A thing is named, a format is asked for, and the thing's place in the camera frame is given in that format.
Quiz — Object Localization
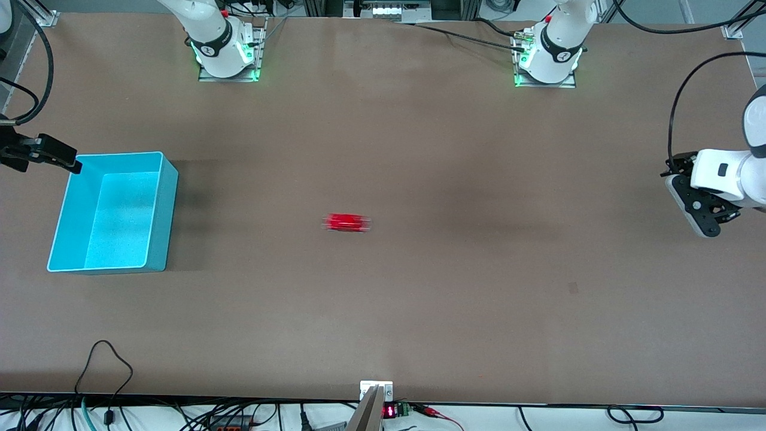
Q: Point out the red beetle toy car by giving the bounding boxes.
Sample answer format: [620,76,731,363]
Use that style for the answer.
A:
[322,213,373,234]

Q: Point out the blue plastic box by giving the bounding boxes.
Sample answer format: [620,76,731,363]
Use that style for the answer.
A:
[47,151,179,275]

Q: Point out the black device with white lights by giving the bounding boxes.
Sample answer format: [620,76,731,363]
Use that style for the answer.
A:
[344,0,431,22]

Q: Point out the red clip leads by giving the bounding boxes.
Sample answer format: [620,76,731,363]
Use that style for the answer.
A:
[413,404,464,431]

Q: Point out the grey metal bar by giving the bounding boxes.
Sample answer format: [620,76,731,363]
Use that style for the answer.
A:
[346,386,385,431]

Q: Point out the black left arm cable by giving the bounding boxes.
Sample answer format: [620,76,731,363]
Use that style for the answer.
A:
[612,0,766,161]

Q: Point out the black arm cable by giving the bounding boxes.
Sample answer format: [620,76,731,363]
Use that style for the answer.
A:
[0,0,56,123]
[612,0,766,161]

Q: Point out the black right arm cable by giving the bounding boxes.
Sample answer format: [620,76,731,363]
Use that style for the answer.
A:
[0,0,56,123]

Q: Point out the silver aluminium frame rail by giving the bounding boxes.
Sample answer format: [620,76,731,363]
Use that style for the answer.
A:
[17,0,60,28]

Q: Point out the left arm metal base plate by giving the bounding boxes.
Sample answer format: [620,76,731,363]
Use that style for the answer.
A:
[513,27,578,89]

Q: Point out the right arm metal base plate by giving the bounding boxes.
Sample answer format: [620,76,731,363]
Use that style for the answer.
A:
[197,17,268,83]

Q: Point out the black coiled cable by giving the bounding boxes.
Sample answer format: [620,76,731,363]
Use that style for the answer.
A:
[607,405,665,424]

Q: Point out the black cable on table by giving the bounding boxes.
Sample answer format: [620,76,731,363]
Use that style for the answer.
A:
[398,18,530,52]

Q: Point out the thin black looped cable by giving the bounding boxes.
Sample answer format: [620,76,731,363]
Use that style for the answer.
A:
[74,339,134,427]

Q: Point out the white metal bracket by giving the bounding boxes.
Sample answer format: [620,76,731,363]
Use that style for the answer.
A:
[360,381,394,402]

